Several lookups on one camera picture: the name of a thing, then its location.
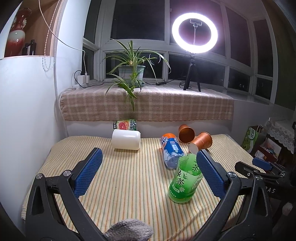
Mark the green tea bottle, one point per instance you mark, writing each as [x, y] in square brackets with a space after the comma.
[183, 183]

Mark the dark bottle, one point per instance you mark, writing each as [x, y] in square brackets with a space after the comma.
[33, 47]
[26, 49]

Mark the green pot saucer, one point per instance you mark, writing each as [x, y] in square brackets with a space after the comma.
[141, 84]

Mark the person's left hand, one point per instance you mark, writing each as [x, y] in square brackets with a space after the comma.
[129, 230]

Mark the blue label plastic bottle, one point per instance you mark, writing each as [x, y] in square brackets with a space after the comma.
[171, 148]

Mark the red and white vase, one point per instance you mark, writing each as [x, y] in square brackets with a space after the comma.
[16, 37]

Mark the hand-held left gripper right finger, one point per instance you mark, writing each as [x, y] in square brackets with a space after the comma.
[211, 174]

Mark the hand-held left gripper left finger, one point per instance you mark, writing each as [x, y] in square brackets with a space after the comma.
[89, 171]

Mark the white cup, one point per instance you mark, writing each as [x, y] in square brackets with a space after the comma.
[126, 139]

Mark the white lace cloth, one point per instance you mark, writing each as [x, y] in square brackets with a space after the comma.
[279, 132]

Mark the black tripod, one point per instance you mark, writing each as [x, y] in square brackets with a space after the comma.
[191, 69]

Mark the white power strip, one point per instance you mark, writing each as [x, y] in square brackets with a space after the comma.
[81, 86]

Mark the grey plant pot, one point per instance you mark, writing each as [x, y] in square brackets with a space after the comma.
[126, 71]

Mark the spider plant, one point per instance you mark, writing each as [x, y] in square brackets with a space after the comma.
[133, 55]

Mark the white charger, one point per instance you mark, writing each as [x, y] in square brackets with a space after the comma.
[87, 78]
[81, 79]

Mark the grapefruit print drink can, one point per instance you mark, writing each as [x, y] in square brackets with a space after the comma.
[124, 125]

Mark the striped yellow cloth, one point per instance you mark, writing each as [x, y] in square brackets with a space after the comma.
[131, 180]

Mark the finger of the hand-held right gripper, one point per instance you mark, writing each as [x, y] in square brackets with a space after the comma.
[261, 162]
[248, 170]

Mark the green paper bag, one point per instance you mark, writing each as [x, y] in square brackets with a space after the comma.
[251, 139]

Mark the colourful box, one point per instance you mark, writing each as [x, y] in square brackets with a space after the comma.
[268, 149]

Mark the phone holder clamp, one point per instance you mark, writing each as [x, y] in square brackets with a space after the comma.
[196, 22]

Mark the plaid cloth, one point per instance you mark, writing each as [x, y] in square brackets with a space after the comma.
[161, 105]

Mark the copper cup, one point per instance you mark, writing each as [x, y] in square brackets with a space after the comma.
[186, 134]
[201, 141]

